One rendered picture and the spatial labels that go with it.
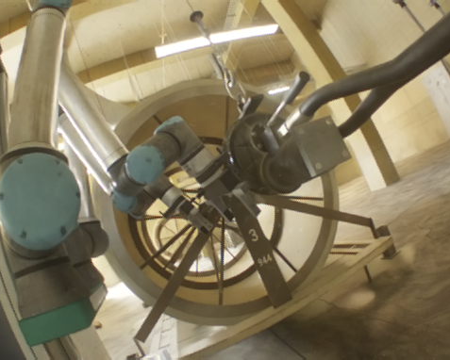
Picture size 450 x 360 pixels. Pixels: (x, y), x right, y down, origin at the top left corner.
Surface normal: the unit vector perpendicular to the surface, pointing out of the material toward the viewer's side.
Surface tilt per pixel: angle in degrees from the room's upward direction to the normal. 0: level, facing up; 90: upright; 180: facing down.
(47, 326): 90
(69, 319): 90
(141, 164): 114
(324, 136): 90
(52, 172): 95
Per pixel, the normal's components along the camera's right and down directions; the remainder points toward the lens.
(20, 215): 0.70, -0.31
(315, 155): 0.18, -0.22
